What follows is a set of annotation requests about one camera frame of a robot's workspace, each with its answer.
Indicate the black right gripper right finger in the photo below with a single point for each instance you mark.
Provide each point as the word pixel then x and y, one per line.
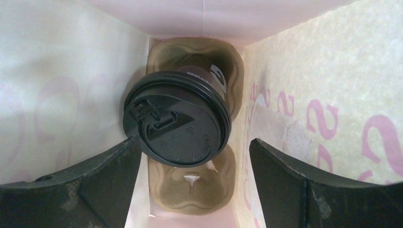
pixel 295 194

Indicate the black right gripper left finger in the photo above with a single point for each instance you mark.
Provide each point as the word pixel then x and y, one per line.
pixel 95 193

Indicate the single brown cup carrier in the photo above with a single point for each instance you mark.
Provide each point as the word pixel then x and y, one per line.
pixel 206 188

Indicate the paper bag with pink handles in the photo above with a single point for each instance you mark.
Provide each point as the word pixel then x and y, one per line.
pixel 323 83

